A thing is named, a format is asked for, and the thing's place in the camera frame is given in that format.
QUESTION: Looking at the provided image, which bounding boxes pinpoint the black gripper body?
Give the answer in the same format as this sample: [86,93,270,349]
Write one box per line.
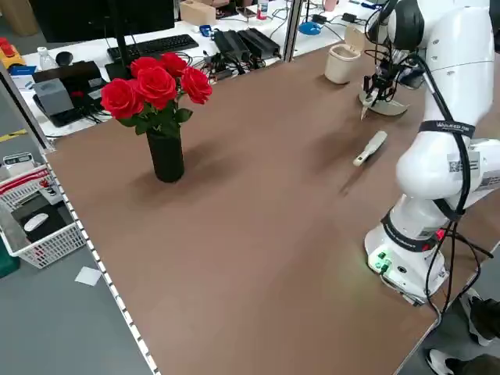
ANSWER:
[370,62,402,91]

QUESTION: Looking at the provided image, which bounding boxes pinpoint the pale grey plastic dustpan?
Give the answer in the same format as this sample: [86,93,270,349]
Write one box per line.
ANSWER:
[358,90,409,120]

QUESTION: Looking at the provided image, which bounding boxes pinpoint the rectangular shiny metal tray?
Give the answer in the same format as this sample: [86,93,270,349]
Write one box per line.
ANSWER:
[400,71,425,91]

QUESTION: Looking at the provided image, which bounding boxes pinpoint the black flat base tray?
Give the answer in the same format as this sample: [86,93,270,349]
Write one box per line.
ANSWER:
[32,91,113,129]

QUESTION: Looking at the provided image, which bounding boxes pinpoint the cream lidded desktop bin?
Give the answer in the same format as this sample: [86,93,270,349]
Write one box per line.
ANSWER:
[324,25,366,85]

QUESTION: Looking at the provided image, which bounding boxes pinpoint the white brush black bristles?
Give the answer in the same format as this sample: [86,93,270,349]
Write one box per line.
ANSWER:
[352,130,388,168]

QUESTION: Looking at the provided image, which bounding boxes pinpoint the black power adapter brick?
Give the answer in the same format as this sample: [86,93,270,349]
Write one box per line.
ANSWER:
[212,29,251,59]
[237,27,282,58]

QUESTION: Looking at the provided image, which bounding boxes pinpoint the red artificial rose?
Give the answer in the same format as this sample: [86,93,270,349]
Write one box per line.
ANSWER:
[100,77,145,121]
[159,52,188,78]
[180,66,214,105]
[129,56,161,79]
[136,66,177,111]

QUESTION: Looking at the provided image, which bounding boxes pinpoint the tan cardboard box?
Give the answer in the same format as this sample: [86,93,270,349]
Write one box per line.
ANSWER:
[178,0,217,27]

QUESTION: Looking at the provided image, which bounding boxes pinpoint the black computer keyboard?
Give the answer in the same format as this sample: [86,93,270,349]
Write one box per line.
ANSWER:
[106,34,200,62]

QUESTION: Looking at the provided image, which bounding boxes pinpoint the black cylindrical vase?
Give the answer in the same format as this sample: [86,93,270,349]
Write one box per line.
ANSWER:
[146,128,185,184]

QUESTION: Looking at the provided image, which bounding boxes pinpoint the person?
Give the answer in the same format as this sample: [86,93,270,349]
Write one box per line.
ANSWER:
[424,287,500,375]

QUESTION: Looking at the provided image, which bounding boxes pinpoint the black computer monitor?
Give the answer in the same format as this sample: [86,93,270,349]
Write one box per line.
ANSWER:
[30,0,176,81]

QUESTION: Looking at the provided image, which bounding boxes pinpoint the dark brown box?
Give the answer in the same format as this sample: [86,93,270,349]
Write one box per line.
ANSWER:
[32,60,104,98]

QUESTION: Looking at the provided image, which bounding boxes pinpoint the grey cube box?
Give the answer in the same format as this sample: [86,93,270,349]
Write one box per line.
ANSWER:
[33,77,75,116]

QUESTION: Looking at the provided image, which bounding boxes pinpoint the clear plastic water bottle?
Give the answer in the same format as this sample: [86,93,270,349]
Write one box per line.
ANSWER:
[36,45,56,73]

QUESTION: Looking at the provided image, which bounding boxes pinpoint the black mouse pad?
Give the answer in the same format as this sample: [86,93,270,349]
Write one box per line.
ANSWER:
[10,193,76,244]

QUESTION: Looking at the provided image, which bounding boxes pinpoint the white paper sheet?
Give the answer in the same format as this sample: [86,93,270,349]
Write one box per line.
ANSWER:
[74,266,104,288]

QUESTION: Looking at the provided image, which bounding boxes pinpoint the blue white carton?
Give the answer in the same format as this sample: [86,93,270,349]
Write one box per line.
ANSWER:
[9,64,39,91]

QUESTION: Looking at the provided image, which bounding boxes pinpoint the white plastic mesh basket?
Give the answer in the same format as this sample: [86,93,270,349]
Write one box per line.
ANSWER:
[0,163,88,270]

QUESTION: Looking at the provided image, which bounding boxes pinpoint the white digital scale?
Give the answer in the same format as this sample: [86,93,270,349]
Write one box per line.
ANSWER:
[2,152,37,177]

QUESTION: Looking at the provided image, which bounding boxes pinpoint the white computer mouse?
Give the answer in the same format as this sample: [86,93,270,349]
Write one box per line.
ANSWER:
[23,212,50,232]

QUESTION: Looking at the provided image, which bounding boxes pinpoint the yellow emergency stop button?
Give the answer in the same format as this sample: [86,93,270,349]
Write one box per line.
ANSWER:
[0,37,27,70]

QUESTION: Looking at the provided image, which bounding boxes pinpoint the dark green box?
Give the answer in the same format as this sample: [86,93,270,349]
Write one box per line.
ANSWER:
[0,237,21,279]

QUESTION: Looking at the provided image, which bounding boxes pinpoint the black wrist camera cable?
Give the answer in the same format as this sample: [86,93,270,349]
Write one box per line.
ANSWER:
[364,0,396,54]

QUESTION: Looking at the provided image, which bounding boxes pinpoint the aluminium frame post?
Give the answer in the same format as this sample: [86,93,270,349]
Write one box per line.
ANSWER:
[0,62,56,152]
[281,0,306,63]

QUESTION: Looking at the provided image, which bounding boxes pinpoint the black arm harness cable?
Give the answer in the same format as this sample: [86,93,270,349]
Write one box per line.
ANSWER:
[408,52,476,316]

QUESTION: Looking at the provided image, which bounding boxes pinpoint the tangled black desk cables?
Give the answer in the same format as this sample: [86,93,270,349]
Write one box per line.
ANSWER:
[183,48,255,83]

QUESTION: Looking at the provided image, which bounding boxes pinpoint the black base power cable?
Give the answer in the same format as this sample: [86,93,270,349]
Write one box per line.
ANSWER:
[441,230,494,316]

